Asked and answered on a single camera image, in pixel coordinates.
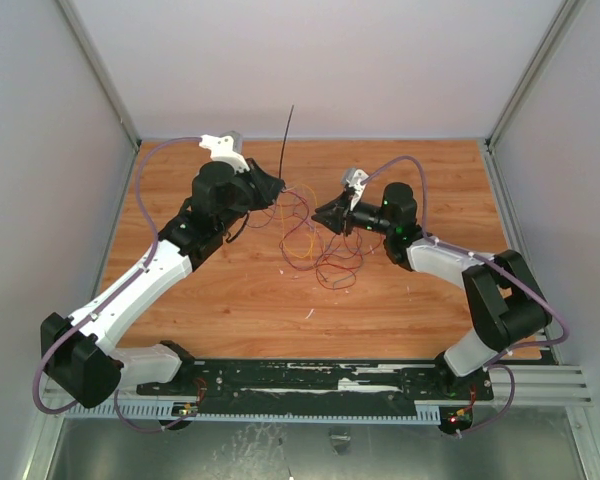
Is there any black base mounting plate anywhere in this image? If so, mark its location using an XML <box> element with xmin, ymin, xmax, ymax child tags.
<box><xmin>136</xmin><ymin>359</ymin><xmax>494</xmax><ymax>410</ymax></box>

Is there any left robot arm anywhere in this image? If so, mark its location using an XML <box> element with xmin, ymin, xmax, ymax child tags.
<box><xmin>40</xmin><ymin>159</ymin><xmax>285</xmax><ymax>408</ymax></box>

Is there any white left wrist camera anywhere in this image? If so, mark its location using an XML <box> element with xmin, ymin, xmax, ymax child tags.
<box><xmin>199</xmin><ymin>131</ymin><xmax>249</xmax><ymax>173</ymax></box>

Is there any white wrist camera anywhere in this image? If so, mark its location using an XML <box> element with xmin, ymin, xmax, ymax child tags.
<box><xmin>341</xmin><ymin>167</ymin><xmax>369</xmax><ymax>210</ymax></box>
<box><xmin>199</xmin><ymin>131</ymin><xmax>249</xmax><ymax>173</ymax></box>

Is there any black zip tie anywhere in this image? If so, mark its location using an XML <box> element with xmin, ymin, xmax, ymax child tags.
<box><xmin>278</xmin><ymin>104</ymin><xmax>295</xmax><ymax>179</ymax></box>

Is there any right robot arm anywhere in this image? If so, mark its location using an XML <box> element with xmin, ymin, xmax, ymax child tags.
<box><xmin>312</xmin><ymin>182</ymin><xmax>551</xmax><ymax>398</ymax></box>

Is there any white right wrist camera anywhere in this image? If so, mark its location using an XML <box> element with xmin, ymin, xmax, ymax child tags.
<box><xmin>341</xmin><ymin>167</ymin><xmax>369</xmax><ymax>210</ymax></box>

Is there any yellow wire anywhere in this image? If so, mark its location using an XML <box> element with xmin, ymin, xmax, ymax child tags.
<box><xmin>278</xmin><ymin>184</ymin><xmax>321</xmax><ymax>259</ymax></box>

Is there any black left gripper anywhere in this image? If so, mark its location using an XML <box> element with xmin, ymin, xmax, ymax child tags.
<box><xmin>217</xmin><ymin>157</ymin><xmax>284</xmax><ymax>231</ymax></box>

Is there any grey slotted cable duct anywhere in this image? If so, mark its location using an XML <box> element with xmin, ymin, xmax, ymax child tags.
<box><xmin>65</xmin><ymin>399</ymin><xmax>441</xmax><ymax>425</ymax></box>

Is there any purple wire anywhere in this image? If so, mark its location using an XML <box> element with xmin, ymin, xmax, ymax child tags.
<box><xmin>244</xmin><ymin>187</ymin><xmax>371</xmax><ymax>291</ymax></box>

